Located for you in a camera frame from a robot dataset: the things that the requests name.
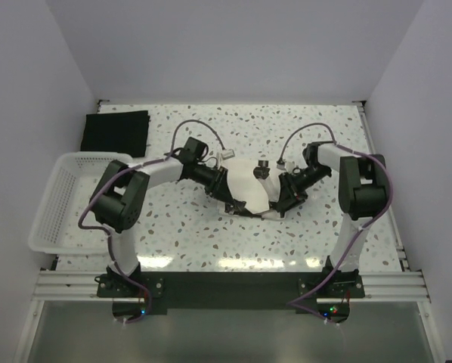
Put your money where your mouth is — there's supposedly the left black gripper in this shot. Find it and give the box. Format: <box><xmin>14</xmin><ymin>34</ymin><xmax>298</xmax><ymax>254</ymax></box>
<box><xmin>190</xmin><ymin>162</ymin><xmax>234</xmax><ymax>205</ymax></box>

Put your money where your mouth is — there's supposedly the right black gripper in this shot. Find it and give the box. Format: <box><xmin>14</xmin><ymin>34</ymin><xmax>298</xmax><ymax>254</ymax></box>
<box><xmin>277</xmin><ymin>165</ymin><xmax>331</xmax><ymax>213</ymax></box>

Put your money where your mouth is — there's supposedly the white t shirt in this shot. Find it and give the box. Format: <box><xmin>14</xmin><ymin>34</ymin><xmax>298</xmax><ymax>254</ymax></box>
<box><xmin>220</xmin><ymin>157</ymin><xmax>284</xmax><ymax>220</ymax></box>

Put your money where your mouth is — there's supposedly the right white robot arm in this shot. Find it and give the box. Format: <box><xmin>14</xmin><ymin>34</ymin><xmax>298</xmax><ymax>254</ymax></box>
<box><xmin>271</xmin><ymin>141</ymin><xmax>392</xmax><ymax>297</ymax></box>

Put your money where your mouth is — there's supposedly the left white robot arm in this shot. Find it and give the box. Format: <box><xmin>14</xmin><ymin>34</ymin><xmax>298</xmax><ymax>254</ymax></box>
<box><xmin>79</xmin><ymin>138</ymin><xmax>237</xmax><ymax>296</ymax></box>

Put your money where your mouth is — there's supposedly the folded black t shirt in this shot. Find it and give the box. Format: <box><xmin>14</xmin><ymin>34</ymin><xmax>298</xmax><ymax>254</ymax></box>
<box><xmin>80</xmin><ymin>110</ymin><xmax>150</xmax><ymax>158</ymax></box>

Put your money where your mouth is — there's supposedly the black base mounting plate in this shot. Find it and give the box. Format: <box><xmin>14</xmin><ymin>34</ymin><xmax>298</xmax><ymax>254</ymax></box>
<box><xmin>94</xmin><ymin>269</ymin><xmax>366</xmax><ymax>322</ymax></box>

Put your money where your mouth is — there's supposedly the white plastic basket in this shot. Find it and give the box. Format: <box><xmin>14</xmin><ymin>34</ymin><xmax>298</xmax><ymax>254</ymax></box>
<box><xmin>28</xmin><ymin>152</ymin><xmax>133</xmax><ymax>255</ymax></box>

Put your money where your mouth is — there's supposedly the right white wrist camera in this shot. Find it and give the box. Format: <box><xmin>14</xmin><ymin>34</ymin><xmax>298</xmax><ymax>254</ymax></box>
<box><xmin>276</xmin><ymin>159</ymin><xmax>297</xmax><ymax>173</ymax></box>

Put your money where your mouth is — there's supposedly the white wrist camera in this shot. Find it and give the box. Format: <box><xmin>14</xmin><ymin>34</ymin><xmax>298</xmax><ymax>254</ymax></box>
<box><xmin>276</xmin><ymin>159</ymin><xmax>297</xmax><ymax>173</ymax></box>
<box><xmin>218</xmin><ymin>149</ymin><xmax>235</xmax><ymax>162</ymax></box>

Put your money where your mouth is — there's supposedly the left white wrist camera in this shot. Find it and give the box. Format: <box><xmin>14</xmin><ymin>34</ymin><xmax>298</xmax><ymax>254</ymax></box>
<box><xmin>218</xmin><ymin>149</ymin><xmax>235</xmax><ymax>162</ymax></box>

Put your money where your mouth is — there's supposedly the aluminium front rail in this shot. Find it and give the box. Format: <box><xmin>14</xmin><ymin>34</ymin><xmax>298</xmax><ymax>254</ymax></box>
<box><xmin>33</xmin><ymin>271</ymin><xmax>431</xmax><ymax>303</ymax></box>

